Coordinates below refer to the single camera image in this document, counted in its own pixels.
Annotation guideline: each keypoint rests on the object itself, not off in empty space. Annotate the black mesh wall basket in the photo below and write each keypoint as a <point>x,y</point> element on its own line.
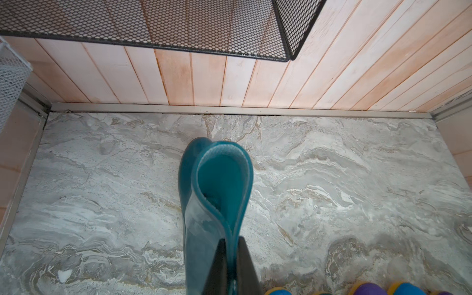
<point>264,30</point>

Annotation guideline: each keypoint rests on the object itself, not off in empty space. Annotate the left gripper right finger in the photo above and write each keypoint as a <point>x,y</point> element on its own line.
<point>247,279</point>

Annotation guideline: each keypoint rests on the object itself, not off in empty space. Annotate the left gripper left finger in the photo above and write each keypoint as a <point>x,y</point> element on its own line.
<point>217,281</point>

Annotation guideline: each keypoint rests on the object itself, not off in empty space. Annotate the white wire wall shelf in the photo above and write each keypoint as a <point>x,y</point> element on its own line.
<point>15,71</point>

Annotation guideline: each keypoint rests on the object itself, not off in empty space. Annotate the blue rain boot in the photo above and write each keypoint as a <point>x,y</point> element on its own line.
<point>404,288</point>
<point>278,291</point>

